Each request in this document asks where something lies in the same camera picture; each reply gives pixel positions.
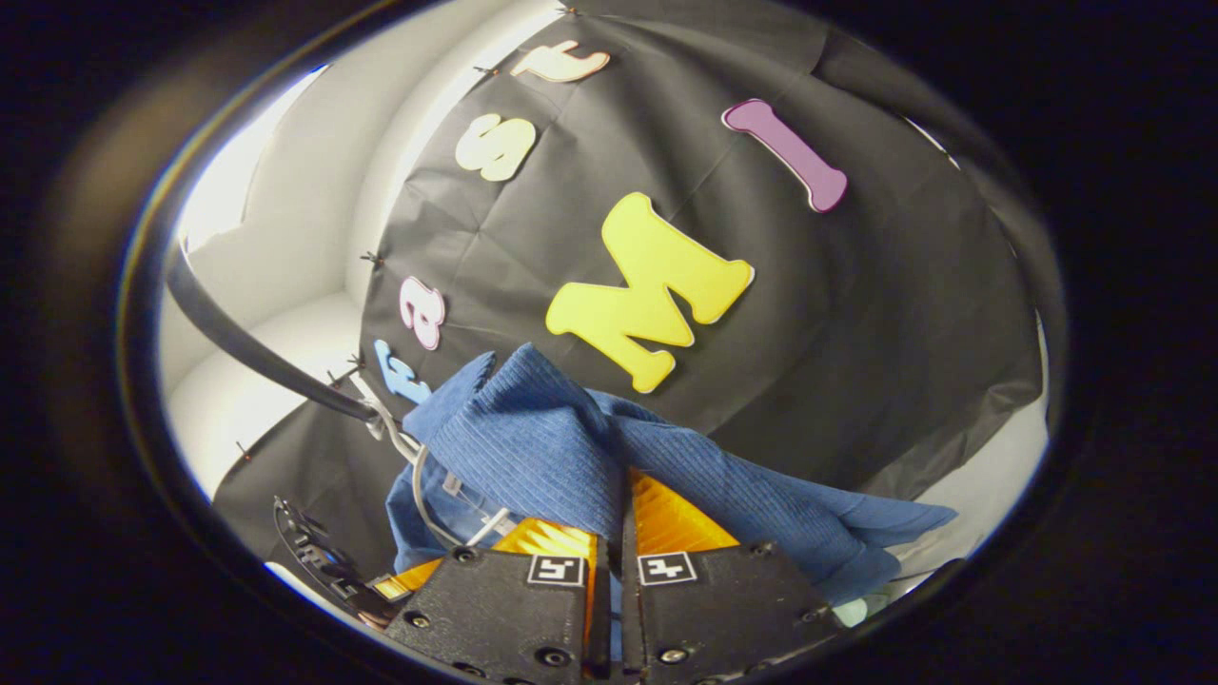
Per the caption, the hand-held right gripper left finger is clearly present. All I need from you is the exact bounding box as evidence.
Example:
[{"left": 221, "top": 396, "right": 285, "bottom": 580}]
[{"left": 383, "top": 517, "right": 616, "bottom": 685}]

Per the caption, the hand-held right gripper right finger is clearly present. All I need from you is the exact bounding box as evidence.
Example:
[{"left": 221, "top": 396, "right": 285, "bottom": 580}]
[{"left": 619, "top": 468, "right": 848, "bottom": 685}]

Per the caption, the white clothes hanger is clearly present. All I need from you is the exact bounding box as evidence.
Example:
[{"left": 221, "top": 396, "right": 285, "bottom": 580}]
[{"left": 350, "top": 373, "right": 522, "bottom": 551}]

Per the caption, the blue shirt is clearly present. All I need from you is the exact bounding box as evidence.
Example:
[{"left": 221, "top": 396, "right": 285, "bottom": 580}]
[{"left": 385, "top": 342, "right": 958, "bottom": 610}]

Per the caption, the black backdrop cloth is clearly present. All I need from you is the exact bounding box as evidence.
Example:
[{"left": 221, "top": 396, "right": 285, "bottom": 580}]
[{"left": 211, "top": 0, "right": 1067, "bottom": 583}]

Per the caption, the black clothes rail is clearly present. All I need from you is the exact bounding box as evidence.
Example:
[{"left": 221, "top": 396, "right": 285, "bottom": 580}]
[{"left": 166, "top": 249, "right": 383, "bottom": 425}]

